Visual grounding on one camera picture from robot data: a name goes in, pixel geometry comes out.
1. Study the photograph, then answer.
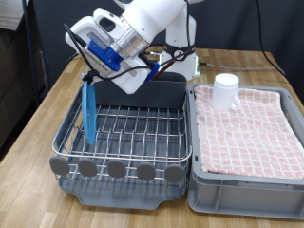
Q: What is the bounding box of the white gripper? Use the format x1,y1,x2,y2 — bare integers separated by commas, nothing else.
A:
65,15,157,95

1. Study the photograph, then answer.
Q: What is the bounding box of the dark cabinet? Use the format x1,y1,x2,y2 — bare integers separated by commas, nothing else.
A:
0,0,36,150

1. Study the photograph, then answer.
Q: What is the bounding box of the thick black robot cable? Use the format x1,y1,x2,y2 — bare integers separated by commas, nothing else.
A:
65,43,165,69

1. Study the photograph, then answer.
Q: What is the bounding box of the blue cable clip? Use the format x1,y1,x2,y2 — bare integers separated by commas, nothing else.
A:
145,62,162,83

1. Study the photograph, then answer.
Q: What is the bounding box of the grey plastic crate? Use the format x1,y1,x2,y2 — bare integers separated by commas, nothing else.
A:
187,83,304,220

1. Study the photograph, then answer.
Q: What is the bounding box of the grey dish drying rack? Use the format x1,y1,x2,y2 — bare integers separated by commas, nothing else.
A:
51,84,191,211

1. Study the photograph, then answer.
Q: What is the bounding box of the dark grey cutlery holder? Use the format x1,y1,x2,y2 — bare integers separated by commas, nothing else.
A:
91,71,188,110

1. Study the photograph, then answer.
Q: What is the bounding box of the metal wire dish rack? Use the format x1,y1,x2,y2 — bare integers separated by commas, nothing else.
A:
48,85,193,188

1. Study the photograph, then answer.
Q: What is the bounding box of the thin black camera cable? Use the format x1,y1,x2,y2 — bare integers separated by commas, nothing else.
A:
63,0,286,82

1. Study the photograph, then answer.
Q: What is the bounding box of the wrist camera on blue mount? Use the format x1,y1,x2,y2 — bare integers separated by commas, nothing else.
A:
83,38,124,77

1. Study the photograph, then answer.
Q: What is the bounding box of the white plastic mug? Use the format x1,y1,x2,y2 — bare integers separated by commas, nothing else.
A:
210,73,242,112

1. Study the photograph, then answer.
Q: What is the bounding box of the black metal pole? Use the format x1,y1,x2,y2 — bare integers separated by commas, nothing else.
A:
21,0,42,107

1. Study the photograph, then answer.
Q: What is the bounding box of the blue plastic plate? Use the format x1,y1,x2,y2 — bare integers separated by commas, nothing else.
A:
81,80,99,147

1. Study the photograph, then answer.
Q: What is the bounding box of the pink checkered dish cloth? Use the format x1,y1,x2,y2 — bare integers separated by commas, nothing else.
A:
193,85,304,181

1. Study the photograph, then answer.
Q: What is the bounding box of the dark partition screen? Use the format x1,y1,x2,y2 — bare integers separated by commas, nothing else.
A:
31,0,304,105

